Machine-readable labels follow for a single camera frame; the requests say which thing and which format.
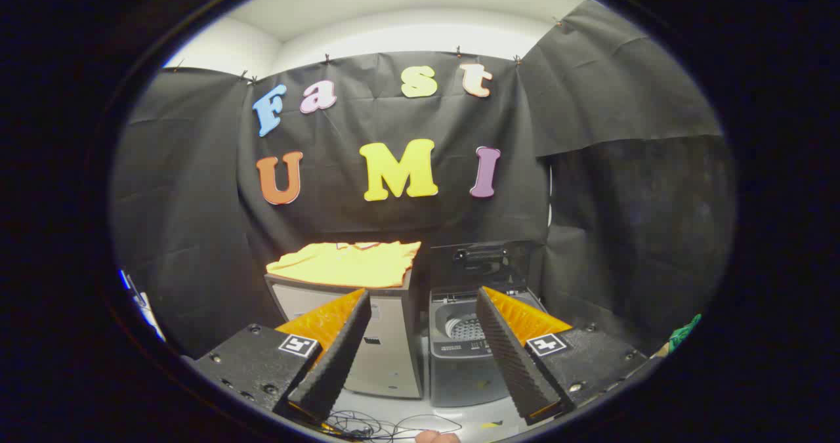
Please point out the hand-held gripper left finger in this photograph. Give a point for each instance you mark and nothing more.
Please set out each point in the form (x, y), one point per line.
(341, 351)

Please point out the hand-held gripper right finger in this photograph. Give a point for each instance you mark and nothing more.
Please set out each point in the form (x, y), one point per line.
(508, 358)

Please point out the grey washing machine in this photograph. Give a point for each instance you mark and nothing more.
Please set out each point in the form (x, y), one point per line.
(459, 371)

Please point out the yellow polo shirt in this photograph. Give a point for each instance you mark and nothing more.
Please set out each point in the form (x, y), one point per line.
(348, 264)

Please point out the grey cabinet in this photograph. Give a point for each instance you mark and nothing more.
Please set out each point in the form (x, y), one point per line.
(390, 358)

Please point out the black backdrop cloth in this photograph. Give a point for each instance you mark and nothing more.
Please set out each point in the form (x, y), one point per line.
(394, 213)

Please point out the green cloth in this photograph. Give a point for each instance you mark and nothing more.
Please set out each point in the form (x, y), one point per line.
(686, 331)

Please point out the blue and white object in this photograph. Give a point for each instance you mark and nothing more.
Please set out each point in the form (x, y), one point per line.
(141, 302)

